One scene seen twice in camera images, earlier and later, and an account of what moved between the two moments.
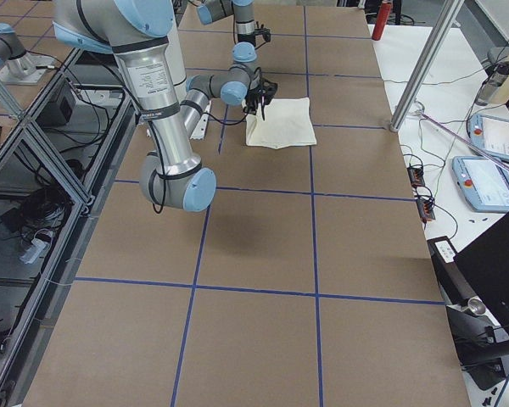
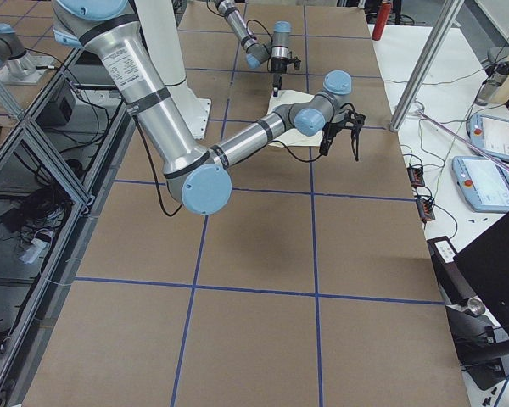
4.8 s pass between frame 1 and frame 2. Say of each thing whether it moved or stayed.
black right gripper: moved
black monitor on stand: stayed
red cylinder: stayed
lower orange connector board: stayed
